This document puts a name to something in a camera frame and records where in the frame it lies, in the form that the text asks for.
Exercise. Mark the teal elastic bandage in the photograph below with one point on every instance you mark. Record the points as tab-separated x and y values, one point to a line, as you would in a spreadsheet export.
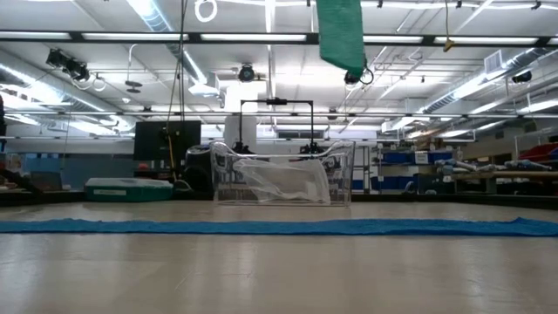
342	35

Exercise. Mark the blue elastic bandage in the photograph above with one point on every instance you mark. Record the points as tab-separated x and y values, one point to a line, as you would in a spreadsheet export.
279	227

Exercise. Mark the teal bandage package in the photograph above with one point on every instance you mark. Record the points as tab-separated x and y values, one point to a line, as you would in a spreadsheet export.
128	191

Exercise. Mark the clear plastic bag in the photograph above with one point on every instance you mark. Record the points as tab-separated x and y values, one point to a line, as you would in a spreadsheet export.
287	183

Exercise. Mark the clear plastic container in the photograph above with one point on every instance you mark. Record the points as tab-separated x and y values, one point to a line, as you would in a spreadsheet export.
222	192

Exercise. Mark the blue bin shelf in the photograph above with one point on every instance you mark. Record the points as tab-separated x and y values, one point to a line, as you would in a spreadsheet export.
396	157

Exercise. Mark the white LED light strip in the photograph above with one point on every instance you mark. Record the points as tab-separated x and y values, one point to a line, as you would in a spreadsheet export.
135	37
486	41
392	39
253	38

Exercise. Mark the black overhead crossbar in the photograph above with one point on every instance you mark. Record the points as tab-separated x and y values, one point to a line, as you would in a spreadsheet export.
311	39

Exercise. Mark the black monitor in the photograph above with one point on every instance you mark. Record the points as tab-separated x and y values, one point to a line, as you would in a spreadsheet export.
152	139

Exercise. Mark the wooden workbench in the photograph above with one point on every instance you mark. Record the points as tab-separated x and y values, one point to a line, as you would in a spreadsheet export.
501	175

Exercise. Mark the distant black gantry frame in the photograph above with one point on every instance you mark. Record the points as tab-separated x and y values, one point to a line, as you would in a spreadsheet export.
276	101

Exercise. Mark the black overhead camera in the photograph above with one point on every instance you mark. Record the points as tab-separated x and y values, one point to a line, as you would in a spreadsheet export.
247	73

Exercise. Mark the silver ventilation duct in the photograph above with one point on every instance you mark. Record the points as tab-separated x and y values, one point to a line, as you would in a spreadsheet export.
152	17
501	74

